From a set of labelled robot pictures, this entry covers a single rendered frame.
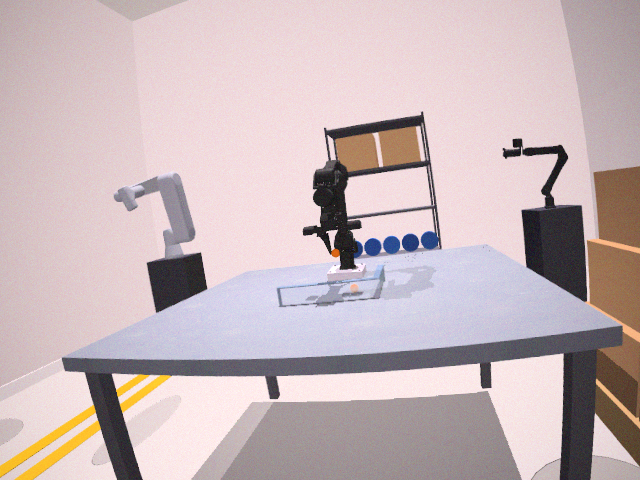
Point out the low clear corner walls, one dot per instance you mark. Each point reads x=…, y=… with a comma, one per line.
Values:
x=332, y=293

